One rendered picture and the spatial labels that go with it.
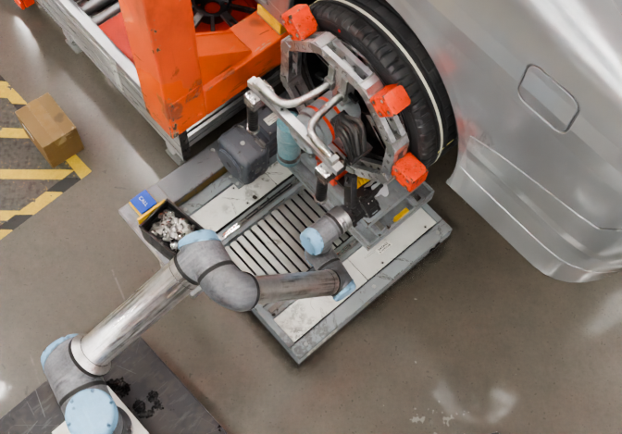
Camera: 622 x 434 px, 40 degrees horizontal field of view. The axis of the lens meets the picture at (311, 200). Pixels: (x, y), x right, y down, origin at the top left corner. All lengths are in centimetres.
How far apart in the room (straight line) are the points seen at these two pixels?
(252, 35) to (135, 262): 104
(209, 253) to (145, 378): 75
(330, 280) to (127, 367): 79
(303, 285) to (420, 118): 63
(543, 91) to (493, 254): 151
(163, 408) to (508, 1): 176
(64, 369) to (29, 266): 94
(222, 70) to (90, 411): 124
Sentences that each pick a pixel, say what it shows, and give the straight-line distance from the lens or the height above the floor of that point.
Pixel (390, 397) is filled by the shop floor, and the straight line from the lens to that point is 334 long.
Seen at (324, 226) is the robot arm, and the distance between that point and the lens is 282.
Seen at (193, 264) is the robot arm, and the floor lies 95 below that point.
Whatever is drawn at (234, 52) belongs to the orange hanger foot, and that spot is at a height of 75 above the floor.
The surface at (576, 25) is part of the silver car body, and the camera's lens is 207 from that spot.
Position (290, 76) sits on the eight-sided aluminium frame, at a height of 79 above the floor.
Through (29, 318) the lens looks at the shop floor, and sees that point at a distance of 353.
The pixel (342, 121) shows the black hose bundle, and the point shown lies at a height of 103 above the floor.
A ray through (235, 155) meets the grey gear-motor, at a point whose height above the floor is 40.
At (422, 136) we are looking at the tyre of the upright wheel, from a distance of 264.
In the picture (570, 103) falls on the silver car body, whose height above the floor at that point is 152.
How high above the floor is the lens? 324
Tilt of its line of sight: 64 degrees down
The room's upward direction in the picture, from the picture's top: 5 degrees clockwise
